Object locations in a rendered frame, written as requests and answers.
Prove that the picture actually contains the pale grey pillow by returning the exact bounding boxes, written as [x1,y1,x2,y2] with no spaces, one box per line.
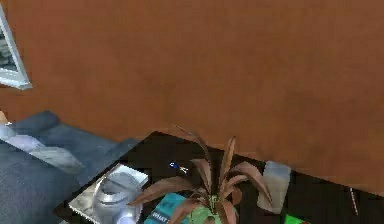
[0,122,86,175]

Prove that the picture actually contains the green block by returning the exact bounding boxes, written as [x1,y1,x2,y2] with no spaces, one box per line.
[283,214,312,224]

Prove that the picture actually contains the silver round bowl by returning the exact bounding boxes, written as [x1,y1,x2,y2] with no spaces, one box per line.
[92,171,144,224]

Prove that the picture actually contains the thin brown pencil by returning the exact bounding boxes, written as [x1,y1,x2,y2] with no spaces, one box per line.
[348,187,360,217]

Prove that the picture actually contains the brown leafed house plant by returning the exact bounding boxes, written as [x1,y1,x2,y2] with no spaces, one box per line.
[128,124,274,224]

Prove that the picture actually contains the dark blue sofa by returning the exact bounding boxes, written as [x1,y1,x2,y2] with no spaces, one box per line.
[0,110,140,224]

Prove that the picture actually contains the black table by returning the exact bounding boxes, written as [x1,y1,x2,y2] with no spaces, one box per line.
[54,130,384,224]

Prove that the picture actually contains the grey newspaper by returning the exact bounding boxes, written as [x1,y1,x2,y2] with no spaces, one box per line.
[68,163,150,224]

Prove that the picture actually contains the blue handled keys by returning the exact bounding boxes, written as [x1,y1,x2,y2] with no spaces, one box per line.
[168,161,189,175]

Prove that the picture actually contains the teal book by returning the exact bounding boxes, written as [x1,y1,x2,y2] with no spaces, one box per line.
[143,192,192,224]

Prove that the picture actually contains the silver framed wall picture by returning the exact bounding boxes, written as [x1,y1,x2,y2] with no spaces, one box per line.
[0,4,33,91]

